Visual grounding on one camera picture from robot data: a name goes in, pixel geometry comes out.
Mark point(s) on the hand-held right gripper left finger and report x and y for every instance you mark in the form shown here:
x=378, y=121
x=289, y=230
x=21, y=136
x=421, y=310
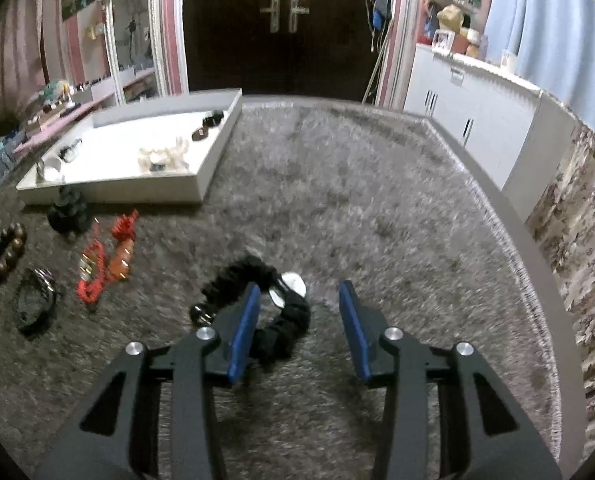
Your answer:
x=242, y=335

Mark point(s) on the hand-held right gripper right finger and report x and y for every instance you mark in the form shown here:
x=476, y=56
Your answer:
x=355, y=335

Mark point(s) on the black fuzzy scrunchie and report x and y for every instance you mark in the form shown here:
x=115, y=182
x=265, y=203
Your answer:
x=292, y=317

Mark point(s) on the black hair claw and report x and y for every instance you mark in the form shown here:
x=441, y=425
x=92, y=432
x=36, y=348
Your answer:
x=67, y=215

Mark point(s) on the red tassel gourd charm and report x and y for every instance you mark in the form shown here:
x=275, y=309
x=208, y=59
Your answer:
x=122, y=255

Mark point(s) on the white tray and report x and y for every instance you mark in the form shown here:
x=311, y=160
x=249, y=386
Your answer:
x=122, y=145

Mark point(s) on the white grey bangle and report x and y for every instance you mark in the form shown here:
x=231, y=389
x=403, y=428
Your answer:
x=52, y=166

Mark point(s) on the black tie with white rings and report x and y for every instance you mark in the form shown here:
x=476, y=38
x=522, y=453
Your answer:
x=70, y=151

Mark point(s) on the pink shelf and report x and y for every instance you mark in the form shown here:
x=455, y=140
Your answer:
x=52, y=127

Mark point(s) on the green white plush toy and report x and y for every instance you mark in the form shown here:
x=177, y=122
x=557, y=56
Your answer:
x=57, y=92

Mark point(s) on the white coral hair clip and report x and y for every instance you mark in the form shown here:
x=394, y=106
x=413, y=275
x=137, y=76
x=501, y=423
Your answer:
x=172, y=155

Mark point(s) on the pink curtain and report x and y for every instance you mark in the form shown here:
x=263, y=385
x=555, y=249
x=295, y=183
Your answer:
x=17, y=60

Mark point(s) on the brown hair clip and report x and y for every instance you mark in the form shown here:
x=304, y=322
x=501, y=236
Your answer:
x=199, y=134

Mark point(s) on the floral cloth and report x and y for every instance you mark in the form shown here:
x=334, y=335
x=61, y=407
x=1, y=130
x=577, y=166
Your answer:
x=582, y=240

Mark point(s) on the white framed standing mirror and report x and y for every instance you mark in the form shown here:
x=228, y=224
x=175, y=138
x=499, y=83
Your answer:
x=132, y=50

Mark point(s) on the white cabinet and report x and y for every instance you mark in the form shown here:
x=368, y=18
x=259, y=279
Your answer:
x=492, y=110

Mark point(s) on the dark double door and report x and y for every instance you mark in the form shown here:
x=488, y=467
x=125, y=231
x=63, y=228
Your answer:
x=237, y=60

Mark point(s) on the small white box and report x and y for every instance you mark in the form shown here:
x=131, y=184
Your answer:
x=444, y=41

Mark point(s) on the beige plush head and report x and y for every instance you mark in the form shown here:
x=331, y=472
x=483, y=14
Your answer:
x=450, y=17

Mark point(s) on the blue curtain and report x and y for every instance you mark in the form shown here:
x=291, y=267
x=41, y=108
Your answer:
x=552, y=35

